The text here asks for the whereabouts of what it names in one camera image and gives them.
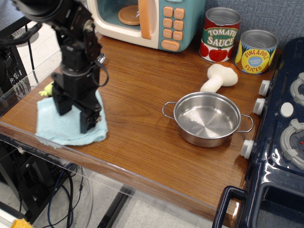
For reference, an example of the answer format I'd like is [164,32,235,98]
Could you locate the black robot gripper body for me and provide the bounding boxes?
[51,67,103,114]

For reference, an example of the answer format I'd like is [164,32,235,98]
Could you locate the round floor vent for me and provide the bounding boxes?
[11,28,39,46]

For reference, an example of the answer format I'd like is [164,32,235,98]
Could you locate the yellow sponge corner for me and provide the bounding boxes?
[11,219,33,228]

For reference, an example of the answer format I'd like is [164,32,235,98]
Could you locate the dark blue toy stove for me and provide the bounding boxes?
[213,38,304,228]

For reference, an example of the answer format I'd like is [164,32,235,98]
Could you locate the stainless steel pot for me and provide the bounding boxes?
[162,92,254,148]

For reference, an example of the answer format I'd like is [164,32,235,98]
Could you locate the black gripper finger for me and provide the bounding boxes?
[53,95,72,115]
[80,110,101,133]

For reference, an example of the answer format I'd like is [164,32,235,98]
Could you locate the white stove knob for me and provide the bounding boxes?
[240,140,254,160]
[253,98,266,115]
[258,80,271,97]

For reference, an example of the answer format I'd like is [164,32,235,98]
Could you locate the white stove knob top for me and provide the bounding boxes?
[258,80,271,97]

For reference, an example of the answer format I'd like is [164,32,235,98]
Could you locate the tomato sauce can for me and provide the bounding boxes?
[199,7,241,62]

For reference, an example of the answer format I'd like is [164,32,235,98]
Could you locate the toy microwave teal and cream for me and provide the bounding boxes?
[86,0,205,52]

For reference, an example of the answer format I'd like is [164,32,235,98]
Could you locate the black cable under table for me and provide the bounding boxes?
[47,166,84,228]

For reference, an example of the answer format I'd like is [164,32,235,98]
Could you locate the pineapple slices can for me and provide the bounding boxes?
[235,29,279,75]

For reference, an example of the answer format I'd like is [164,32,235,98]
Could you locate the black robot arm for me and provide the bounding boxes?
[13,0,102,133]

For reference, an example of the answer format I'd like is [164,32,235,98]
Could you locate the plush mushroom toy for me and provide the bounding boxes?
[200,62,240,93]

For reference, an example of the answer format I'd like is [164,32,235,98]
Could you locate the black metal frame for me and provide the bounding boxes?
[0,25,62,224]

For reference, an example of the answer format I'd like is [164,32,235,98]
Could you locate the spoon with green handle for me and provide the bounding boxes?
[38,52,105,97]

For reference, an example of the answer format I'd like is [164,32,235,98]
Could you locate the white stove knob bottom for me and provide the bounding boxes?
[240,140,254,160]

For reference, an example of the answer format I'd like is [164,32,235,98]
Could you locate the light blue napkin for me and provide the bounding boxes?
[35,97,108,146]

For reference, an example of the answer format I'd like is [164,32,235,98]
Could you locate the white stove knob middle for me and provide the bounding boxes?
[253,98,266,115]

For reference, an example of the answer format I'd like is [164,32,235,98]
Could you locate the blue cable under table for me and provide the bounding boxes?
[47,163,76,228]

